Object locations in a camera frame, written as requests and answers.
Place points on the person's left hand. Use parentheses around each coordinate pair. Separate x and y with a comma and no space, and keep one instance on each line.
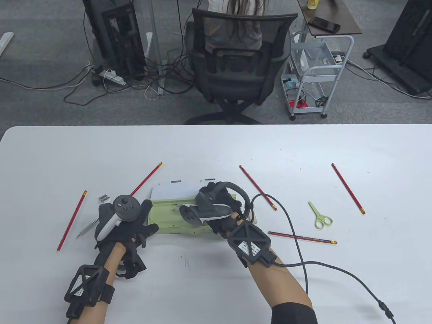
(135,233)

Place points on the black left wrist camera module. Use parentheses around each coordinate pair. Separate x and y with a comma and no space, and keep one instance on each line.
(84,281)

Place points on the person's right hand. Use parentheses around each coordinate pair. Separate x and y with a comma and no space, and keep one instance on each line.
(229,197)

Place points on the small metal pencil sharpener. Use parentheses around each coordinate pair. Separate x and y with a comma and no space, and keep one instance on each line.
(104,199)

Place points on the person's right forearm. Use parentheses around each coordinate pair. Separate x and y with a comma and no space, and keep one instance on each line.
(280,283)

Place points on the green multifunction pencil case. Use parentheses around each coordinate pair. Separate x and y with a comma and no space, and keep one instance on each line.
(165,222)

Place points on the white power adapter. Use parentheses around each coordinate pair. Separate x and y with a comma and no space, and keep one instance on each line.
(338,59)

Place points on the white utility cart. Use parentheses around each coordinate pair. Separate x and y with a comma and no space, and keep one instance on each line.
(317,70)

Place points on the small green scissors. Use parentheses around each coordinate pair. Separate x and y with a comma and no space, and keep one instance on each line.
(314,209)

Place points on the black mesh office chair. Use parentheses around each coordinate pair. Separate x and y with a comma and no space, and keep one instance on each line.
(236,81)

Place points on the black right wrist camera module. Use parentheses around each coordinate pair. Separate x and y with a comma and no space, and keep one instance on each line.
(249,241)

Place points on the black smartphone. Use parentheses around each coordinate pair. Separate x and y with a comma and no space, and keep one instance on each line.
(324,24)

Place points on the black wheeled stand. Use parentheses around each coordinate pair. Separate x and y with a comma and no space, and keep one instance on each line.
(408,40)

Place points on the white power strip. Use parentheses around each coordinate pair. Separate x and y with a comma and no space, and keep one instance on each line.
(113,77)

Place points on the black computer tower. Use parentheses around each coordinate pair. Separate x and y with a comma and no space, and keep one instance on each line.
(118,40)

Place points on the brown side table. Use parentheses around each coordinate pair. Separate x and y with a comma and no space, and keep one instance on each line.
(337,13)

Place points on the white flat bar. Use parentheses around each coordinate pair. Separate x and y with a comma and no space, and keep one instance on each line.
(6,40)

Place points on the yellow cup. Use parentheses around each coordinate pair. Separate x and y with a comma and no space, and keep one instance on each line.
(313,4)

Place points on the small red object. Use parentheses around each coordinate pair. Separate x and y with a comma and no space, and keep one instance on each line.
(298,104)

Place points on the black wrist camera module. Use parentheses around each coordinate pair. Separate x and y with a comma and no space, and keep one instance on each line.
(249,241)
(84,281)

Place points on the red wooden pencil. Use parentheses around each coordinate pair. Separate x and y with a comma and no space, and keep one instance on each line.
(317,240)
(72,221)
(145,179)
(256,185)
(348,189)

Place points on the grey white hand controller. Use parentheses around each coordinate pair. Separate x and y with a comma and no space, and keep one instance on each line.
(209,211)
(125,207)

